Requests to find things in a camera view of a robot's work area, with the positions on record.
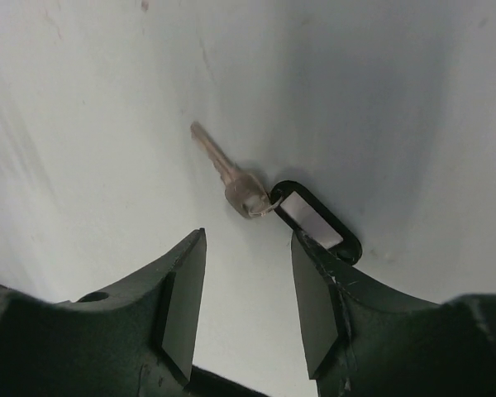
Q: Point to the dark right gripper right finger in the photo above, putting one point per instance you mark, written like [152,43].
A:
[364,338]

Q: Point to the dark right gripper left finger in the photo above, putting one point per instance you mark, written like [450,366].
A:
[135,337]

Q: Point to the silver key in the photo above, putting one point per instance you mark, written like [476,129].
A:
[243,190]

